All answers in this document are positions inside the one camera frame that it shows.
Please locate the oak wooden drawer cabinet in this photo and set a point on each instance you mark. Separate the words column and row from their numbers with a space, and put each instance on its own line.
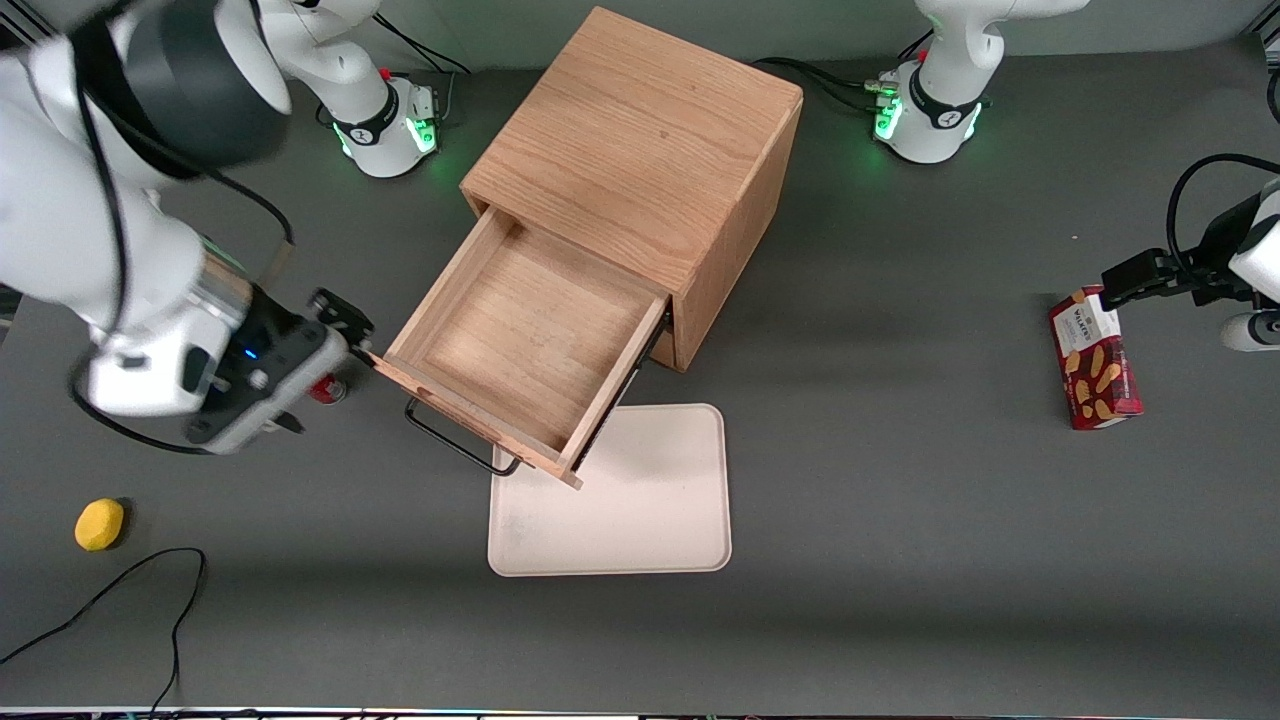
column 650, row 130

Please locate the aluminium frame profile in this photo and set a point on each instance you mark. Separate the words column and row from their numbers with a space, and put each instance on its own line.
column 1270, row 40

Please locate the yellow lemon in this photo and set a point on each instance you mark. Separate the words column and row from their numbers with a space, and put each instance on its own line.
column 99, row 525

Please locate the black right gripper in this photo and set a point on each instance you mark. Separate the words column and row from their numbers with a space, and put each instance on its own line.
column 281, row 331

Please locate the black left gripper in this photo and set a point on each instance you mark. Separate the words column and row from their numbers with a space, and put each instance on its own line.
column 1212, row 242

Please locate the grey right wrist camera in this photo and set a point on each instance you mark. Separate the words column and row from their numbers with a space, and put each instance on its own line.
column 270, row 400

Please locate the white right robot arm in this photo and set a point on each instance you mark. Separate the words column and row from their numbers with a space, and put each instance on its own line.
column 60, row 220

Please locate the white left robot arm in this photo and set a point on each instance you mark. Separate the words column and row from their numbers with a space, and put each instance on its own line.
column 940, row 130

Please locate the red plastic bottle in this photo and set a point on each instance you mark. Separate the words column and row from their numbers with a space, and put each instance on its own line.
column 328, row 389

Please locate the beige plastic tray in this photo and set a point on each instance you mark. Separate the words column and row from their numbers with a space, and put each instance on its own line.
column 650, row 500

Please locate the red Walkers cookie box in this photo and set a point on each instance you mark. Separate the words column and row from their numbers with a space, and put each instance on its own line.
column 1098, row 370

